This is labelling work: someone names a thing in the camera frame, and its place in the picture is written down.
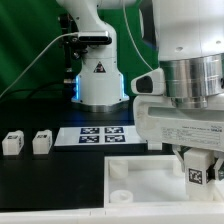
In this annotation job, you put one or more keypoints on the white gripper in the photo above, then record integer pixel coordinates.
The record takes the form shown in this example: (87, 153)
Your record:
(156, 120)

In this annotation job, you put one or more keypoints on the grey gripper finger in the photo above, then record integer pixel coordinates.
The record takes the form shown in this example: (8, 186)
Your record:
(217, 170)

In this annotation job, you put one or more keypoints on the white square table top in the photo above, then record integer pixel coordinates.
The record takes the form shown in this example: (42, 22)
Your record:
(149, 180)

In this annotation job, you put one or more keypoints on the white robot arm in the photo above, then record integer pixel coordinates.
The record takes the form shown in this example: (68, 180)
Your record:
(182, 101)

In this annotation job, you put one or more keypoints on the white sheet with tags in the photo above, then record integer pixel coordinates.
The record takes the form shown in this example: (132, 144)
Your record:
(101, 135)

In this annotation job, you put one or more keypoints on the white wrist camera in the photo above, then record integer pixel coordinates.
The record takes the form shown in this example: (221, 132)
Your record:
(151, 83)

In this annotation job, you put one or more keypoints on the white front rail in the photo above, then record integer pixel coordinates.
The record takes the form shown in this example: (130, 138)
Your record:
(173, 214)

